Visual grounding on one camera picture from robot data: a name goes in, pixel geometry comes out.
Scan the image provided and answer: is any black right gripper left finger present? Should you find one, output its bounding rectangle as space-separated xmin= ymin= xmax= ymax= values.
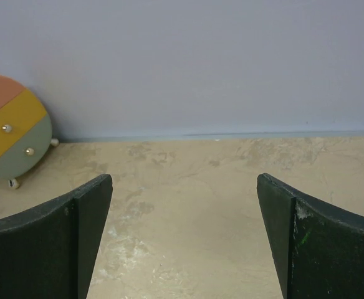
xmin=0 ymin=174 xmax=112 ymax=298

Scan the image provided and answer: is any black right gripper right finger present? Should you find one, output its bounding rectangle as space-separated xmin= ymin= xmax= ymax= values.
xmin=257 ymin=173 xmax=364 ymax=298

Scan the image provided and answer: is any round tricolour drawer cabinet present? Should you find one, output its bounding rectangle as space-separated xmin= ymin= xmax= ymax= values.
xmin=0 ymin=75 xmax=59 ymax=189

